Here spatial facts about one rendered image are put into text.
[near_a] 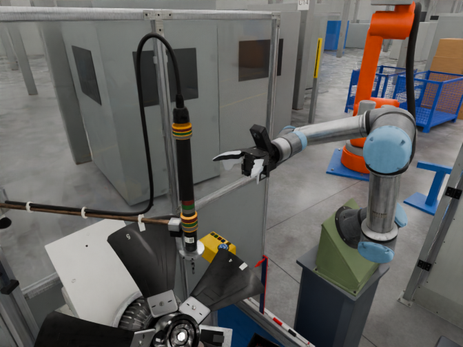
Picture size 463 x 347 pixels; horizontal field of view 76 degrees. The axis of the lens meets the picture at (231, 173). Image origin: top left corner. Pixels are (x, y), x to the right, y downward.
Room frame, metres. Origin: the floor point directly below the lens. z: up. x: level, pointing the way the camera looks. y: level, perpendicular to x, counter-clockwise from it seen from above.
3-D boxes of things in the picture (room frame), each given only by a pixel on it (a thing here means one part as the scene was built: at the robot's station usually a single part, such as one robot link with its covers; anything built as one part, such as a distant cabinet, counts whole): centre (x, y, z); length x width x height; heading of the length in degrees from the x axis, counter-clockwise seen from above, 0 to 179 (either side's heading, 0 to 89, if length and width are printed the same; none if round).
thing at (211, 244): (1.10, 0.07, 1.02); 0.16 x 0.10 x 0.11; 46
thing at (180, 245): (0.63, 0.12, 1.49); 0.09 x 0.07 x 0.10; 81
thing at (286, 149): (0.91, -0.15, 1.63); 0.08 x 0.05 x 0.08; 46
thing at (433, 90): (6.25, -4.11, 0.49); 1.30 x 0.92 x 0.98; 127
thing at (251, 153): (0.85, -0.09, 1.62); 0.12 x 0.08 x 0.09; 136
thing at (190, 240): (0.63, 0.11, 1.65); 0.04 x 0.04 x 0.46
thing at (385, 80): (7.04, -3.45, 0.49); 1.27 x 0.88 x 0.98; 127
